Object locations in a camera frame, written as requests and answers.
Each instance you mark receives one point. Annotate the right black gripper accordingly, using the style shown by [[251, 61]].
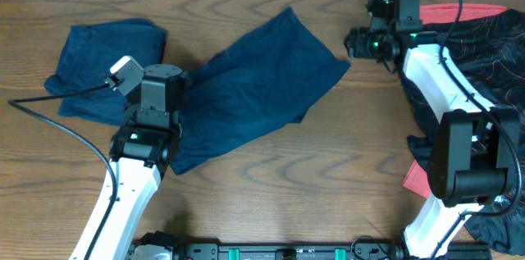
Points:
[[358, 38]]

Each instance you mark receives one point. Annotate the black patterned shorts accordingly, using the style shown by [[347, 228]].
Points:
[[489, 51]]

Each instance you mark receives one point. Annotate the folded navy shorts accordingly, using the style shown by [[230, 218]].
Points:
[[85, 61]]

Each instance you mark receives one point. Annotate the navy blue shorts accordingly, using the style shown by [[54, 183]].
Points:
[[265, 80]]

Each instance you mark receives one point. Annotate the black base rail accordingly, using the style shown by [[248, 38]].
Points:
[[158, 246]]

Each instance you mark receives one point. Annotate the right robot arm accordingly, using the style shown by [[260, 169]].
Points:
[[474, 156]]

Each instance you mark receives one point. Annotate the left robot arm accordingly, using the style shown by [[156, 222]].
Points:
[[140, 152]]

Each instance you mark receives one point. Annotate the red coral garment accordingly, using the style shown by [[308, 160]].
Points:
[[446, 12]]

